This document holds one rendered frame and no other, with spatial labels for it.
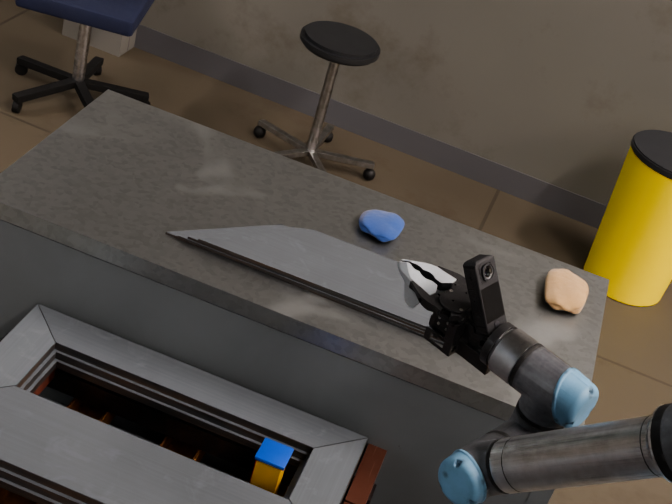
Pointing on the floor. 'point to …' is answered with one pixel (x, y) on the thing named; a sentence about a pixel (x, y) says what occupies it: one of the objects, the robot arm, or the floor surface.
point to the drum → (638, 224)
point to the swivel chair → (89, 13)
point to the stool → (362, 44)
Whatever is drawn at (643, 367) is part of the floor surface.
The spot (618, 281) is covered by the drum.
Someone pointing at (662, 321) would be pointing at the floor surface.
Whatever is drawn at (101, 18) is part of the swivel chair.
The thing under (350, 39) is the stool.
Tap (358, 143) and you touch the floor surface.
